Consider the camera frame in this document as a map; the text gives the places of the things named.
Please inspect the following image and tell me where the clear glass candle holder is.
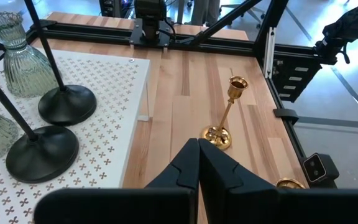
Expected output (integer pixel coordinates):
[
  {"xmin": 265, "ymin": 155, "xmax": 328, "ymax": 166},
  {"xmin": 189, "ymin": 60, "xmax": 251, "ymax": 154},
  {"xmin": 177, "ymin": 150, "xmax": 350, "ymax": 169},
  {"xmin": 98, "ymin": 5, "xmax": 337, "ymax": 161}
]
[{"xmin": 0, "ymin": 11, "xmax": 58, "ymax": 99}]

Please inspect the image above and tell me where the black frame bracket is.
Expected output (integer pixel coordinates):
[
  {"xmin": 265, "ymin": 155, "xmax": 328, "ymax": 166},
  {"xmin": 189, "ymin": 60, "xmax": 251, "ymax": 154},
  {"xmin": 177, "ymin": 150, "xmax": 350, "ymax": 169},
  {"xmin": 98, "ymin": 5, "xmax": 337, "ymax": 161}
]
[{"xmin": 273, "ymin": 108, "xmax": 300, "ymax": 125}]

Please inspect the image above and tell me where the white perforated metal shelf riser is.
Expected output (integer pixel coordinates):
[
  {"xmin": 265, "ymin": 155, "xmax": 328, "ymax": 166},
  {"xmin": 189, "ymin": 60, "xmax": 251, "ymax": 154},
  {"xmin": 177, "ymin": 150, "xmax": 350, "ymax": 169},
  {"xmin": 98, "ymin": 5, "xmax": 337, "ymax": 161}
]
[{"xmin": 0, "ymin": 46, "xmax": 151, "ymax": 224}]

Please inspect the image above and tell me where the black electronics box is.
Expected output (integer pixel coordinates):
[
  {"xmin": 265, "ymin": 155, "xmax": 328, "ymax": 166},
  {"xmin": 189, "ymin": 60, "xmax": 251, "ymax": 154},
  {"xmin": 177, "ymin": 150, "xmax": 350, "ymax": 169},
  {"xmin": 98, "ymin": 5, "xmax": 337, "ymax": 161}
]
[{"xmin": 99, "ymin": 0, "xmax": 127, "ymax": 18}]

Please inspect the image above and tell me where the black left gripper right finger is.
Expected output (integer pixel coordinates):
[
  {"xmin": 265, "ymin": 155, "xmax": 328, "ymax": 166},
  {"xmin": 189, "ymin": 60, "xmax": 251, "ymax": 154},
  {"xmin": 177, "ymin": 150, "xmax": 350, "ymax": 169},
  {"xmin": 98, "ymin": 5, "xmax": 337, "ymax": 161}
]
[{"xmin": 199, "ymin": 139, "xmax": 358, "ymax": 224}]

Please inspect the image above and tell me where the black box with white labels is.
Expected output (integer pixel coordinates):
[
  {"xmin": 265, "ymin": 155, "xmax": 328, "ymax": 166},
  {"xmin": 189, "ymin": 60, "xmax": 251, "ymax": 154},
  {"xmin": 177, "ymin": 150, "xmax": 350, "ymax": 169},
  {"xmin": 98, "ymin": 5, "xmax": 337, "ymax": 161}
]
[{"xmin": 272, "ymin": 55, "xmax": 323, "ymax": 103}]

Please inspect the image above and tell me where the black table-level camera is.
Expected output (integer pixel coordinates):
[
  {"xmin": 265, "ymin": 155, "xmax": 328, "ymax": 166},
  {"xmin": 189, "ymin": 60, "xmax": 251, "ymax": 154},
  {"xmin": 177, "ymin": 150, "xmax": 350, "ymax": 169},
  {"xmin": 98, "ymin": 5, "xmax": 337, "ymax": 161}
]
[{"xmin": 302, "ymin": 152, "xmax": 340, "ymax": 189}]

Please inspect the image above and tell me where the black metal candlestick holder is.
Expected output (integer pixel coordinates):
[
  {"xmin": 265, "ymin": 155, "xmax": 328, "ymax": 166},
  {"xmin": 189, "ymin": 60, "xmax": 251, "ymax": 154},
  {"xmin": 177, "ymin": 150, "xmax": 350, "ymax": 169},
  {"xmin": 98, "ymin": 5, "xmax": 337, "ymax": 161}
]
[
  {"xmin": 0, "ymin": 60, "xmax": 80, "ymax": 184},
  {"xmin": 23, "ymin": 0, "xmax": 98, "ymax": 127}
]

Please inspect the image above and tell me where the gold metal candlestick holder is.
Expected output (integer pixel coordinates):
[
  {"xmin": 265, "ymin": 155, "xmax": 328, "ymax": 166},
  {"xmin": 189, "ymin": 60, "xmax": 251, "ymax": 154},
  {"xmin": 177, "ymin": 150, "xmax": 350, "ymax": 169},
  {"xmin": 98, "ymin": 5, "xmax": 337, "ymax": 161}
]
[
  {"xmin": 200, "ymin": 76, "xmax": 250, "ymax": 151},
  {"xmin": 275, "ymin": 177, "xmax": 306, "ymax": 190}
]

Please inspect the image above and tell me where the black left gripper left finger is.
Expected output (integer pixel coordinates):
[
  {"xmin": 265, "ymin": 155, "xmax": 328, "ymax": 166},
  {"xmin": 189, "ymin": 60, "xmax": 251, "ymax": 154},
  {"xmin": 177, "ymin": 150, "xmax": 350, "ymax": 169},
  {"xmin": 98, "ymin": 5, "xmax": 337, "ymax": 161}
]
[{"xmin": 34, "ymin": 138, "xmax": 200, "ymax": 224}]

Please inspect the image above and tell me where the black aluminium table frame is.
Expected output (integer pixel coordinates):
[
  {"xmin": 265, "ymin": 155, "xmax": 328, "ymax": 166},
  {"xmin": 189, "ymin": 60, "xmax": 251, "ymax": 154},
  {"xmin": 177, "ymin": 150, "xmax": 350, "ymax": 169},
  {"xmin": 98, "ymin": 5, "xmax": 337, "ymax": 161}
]
[{"xmin": 0, "ymin": 0, "xmax": 338, "ymax": 189}]

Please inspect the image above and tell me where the person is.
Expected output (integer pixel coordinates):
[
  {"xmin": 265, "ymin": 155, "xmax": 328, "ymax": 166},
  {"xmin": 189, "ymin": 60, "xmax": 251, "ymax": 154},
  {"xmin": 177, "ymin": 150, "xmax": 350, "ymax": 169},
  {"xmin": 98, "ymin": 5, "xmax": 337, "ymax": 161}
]
[{"xmin": 191, "ymin": 0, "xmax": 220, "ymax": 27}]

